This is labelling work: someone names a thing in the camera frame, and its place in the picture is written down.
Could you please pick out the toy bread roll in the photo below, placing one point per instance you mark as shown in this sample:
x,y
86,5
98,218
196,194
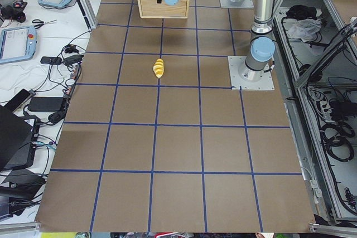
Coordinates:
x,y
158,68

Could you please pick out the near teach pendant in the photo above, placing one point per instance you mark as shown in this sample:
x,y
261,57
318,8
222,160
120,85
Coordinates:
x,y
18,44

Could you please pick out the crumpled white cloth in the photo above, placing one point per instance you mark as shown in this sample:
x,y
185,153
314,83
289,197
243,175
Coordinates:
x,y
305,30

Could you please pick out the black power adapter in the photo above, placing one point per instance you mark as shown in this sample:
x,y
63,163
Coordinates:
x,y
45,104

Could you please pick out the black smartphone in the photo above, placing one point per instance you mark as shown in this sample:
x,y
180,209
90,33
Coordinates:
x,y
22,96

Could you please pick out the black laptop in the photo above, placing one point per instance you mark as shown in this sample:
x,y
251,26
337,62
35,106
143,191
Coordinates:
x,y
18,137

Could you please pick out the black handled scissors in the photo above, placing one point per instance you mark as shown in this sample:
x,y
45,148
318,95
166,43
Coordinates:
x,y
37,23

